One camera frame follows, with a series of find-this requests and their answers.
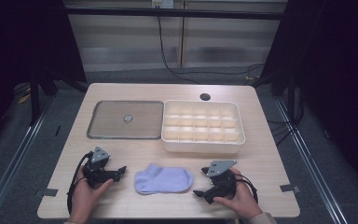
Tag white divided storage box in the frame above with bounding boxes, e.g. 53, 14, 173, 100
160, 99, 246, 154

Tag black floor cables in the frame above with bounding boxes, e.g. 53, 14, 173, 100
267, 87, 306, 147

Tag white wall socket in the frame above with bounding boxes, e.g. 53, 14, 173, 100
151, 0, 175, 9

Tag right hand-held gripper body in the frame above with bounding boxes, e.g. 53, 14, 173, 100
206, 160, 238, 200

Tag person's left hand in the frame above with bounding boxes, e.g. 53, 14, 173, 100
69, 166, 115, 222

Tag black horizontal bar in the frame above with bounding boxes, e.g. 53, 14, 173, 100
64, 7, 288, 21

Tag metal floor rail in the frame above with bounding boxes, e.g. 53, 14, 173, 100
0, 92, 57, 224
273, 97, 351, 224

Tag grey tape piece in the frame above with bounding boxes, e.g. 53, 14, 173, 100
279, 184, 301, 193
35, 188, 59, 198

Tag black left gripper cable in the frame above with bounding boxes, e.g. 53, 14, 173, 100
66, 151, 93, 216

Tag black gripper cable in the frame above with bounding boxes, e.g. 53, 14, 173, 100
234, 173, 259, 203
66, 151, 93, 216

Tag yellow floor item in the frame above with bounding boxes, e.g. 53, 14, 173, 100
17, 92, 33, 105

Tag brown square tray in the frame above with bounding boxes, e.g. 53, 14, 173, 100
86, 100, 165, 140

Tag dark curtain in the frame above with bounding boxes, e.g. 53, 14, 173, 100
259, 0, 358, 190
0, 0, 88, 153

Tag light purple sock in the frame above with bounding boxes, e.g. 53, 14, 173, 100
133, 163, 195, 195

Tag person's right hand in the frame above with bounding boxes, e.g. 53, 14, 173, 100
213, 167, 264, 220

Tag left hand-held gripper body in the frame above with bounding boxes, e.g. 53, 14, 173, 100
83, 146, 120, 189

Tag black wall cable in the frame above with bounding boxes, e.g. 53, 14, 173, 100
157, 15, 265, 86

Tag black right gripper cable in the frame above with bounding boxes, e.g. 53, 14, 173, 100
234, 173, 259, 203

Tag black metal stand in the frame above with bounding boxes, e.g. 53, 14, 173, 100
27, 69, 60, 127

